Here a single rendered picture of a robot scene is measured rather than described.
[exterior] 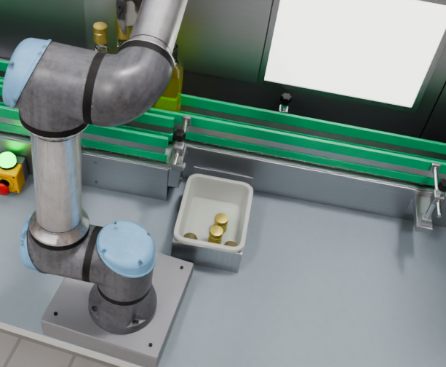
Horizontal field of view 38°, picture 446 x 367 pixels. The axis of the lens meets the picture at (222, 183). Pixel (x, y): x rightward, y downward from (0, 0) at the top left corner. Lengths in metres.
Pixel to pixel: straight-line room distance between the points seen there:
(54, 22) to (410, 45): 0.93
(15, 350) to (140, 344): 0.99
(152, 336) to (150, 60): 0.65
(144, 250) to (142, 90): 0.39
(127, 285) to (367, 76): 0.83
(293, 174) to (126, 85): 0.81
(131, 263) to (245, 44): 0.69
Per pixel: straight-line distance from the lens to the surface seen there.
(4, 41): 1.94
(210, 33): 1.69
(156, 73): 1.04
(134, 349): 1.43
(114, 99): 1.00
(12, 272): 1.62
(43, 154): 1.14
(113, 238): 1.30
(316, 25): 1.64
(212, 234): 1.60
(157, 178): 1.67
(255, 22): 1.65
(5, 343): 2.39
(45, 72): 1.02
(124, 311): 1.40
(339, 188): 1.75
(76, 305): 1.49
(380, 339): 1.61
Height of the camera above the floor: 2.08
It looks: 48 degrees down
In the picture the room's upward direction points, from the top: 9 degrees clockwise
